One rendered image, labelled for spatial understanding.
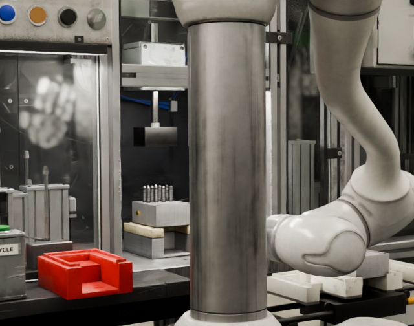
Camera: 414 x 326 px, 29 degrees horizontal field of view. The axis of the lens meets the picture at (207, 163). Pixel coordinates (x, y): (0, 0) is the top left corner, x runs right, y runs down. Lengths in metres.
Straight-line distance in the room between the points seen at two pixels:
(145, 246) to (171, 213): 0.10
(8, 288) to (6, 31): 0.47
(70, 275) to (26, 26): 0.48
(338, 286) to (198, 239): 0.76
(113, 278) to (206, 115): 0.56
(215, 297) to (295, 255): 0.39
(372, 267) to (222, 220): 0.82
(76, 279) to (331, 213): 0.45
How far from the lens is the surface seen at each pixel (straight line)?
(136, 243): 1.89
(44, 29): 1.59
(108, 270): 1.51
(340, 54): 1.14
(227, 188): 1.01
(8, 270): 1.45
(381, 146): 1.35
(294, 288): 1.70
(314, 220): 1.39
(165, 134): 1.90
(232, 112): 1.01
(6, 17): 1.56
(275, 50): 1.85
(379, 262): 1.80
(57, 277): 1.48
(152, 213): 1.85
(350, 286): 1.74
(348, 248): 1.35
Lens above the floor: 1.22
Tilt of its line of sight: 3 degrees down
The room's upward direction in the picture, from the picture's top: straight up
